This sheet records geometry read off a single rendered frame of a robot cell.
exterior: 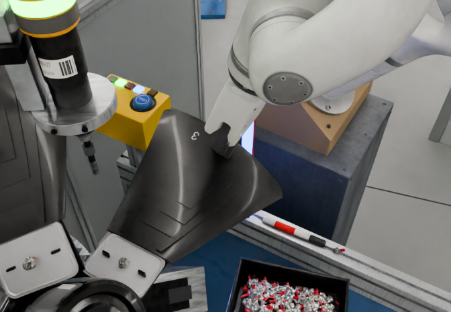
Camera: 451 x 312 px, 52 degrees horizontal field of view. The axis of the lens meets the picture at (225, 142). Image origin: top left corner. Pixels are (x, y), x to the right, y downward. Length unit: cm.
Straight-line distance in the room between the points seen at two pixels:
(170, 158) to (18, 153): 24
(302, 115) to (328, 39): 63
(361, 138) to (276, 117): 21
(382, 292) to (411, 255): 110
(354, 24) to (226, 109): 22
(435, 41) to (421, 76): 214
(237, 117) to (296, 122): 49
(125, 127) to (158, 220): 39
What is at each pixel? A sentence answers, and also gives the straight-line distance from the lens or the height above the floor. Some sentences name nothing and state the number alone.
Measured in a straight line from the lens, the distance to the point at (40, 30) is 35.
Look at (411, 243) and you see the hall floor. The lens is 217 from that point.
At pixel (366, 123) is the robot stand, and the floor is 93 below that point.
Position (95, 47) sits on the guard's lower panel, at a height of 87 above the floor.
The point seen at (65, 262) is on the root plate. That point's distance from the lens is 55.
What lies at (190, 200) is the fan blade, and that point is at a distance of 65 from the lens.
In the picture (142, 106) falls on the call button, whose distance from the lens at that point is 97.
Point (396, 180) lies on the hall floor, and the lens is 237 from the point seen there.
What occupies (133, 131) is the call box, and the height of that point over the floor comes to 104.
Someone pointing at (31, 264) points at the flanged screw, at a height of 126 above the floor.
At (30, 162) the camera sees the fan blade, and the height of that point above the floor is 133.
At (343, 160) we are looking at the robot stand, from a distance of 108.
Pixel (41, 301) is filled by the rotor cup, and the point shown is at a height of 124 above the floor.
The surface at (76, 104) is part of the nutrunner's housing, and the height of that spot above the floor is 146.
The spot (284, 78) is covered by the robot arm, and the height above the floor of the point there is 145.
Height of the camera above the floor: 171
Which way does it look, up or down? 46 degrees down
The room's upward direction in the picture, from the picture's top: straight up
